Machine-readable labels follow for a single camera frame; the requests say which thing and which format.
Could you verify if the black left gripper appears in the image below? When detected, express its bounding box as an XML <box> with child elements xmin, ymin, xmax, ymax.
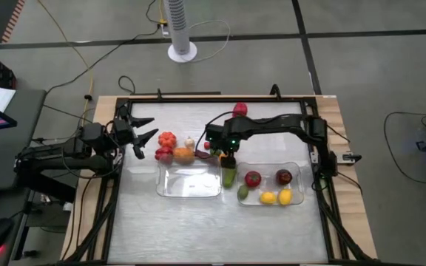
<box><xmin>111</xmin><ymin>115</ymin><xmax>160</xmax><ymax>160</ymax></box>

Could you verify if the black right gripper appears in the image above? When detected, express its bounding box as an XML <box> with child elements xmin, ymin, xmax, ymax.
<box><xmin>204</xmin><ymin>123</ymin><xmax>240</xmax><ymax>170</ymax></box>

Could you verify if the orange pumpkin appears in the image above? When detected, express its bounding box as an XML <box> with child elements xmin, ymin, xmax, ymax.
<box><xmin>158</xmin><ymin>131</ymin><xmax>178</xmax><ymax>149</ymax></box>

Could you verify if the red tomato green stem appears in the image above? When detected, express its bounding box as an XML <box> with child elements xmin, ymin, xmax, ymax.
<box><xmin>244</xmin><ymin>171</ymin><xmax>263</xmax><ymax>188</ymax></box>

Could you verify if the yellow lemon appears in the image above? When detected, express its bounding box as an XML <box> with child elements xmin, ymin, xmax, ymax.
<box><xmin>277</xmin><ymin>188</ymin><xmax>294</xmax><ymax>206</ymax></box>
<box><xmin>259</xmin><ymin>191</ymin><xmax>277</xmax><ymax>205</ymax></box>

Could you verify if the red bell pepper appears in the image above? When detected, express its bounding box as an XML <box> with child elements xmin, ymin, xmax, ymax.
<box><xmin>232</xmin><ymin>102</ymin><xmax>249</xmax><ymax>118</ymax></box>
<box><xmin>154</xmin><ymin>146</ymin><xmax>175</xmax><ymax>166</ymax></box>

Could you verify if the dark red apple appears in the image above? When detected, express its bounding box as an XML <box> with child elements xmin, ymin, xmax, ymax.
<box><xmin>275</xmin><ymin>168</ymin><xmax>294</xmax><ymax>186</ymax></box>

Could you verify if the long green pepper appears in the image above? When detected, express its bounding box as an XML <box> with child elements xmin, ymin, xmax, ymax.
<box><xmin>222</xmin><ymin>168</ymin><xmax>237</xmax><ymax>188</ymax></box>

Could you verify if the clear plastic basket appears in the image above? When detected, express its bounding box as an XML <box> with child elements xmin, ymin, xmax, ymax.
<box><xmin>236</xmin><ymin>161</ymin><xmax>305</xmax><ymax>207</ymax></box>
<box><xmin>155</xmin><ymin>162</ymin><xmax>223</xmax><ymax>199</ymax></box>

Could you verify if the orange bell pepper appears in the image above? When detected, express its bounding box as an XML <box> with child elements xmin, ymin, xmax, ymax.
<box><xmin>172</xmin><ymin>146</ymin><xmax>195</xmax><ymax>165</ymax></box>

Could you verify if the white tower fan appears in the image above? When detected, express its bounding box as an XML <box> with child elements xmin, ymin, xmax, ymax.
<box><xmin>162</xmin><ymin>0</ymin><xmax>198</xmax><ymax>64</ymax></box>

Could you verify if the grey desk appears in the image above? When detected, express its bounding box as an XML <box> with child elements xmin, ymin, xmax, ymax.
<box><xmin>0</xmin><ymin>88</ymin><xmax>47</xmax><ymax>191</ymax></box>

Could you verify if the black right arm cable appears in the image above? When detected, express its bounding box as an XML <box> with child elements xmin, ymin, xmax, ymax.
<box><xmin>195</xmin><ymin>110</ymin><xmax>236</xmax><ymax>158</ymax></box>

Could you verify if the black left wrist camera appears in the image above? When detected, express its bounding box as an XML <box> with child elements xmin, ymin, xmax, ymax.
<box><xmin>79</xmin><ymin>122</ymin><xmax>107</xmax><ymax>147</ymax></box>

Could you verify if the black looped cable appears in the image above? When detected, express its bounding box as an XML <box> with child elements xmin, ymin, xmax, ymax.
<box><xmin>118</xmin><ymin>75</ymin><xmax>137</xmax><ymax>95</ymax></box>

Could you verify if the black table frame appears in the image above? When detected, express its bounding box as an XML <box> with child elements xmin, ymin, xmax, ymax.
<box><xmin>63</xmin><ymin>96</ymin><xmax>380</xmax><ymax>266</ymax></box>

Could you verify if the long black floor cable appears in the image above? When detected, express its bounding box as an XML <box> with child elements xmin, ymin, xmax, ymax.
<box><xmin>45</xmin><ymin>21</ymin><xmax>162</xmax><ymax>95</ymax></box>

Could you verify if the metal table bracket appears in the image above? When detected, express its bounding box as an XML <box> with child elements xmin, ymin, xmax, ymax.
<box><xmin>337</xmin><ymin>150</ymin><xmax>362</xmax><ymax>164</ymax></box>

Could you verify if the yellow floor cable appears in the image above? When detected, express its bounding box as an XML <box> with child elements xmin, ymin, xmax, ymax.
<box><xmin>37</xmin><ymin>0</ymin><xmax>95</xmax><ymax>112</ymax></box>

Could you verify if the white fan cable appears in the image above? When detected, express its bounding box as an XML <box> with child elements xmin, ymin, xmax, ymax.
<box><xmin>181</xmin><ymin>19</ymin><xmax>232</xmax><ymax>63</ymax></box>

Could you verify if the thin black floor cable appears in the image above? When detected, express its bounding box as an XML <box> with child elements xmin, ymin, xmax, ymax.
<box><xmin>382</xmin><ymin>110</ymin><xmax>426</xmax><ymax>185</ymax></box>

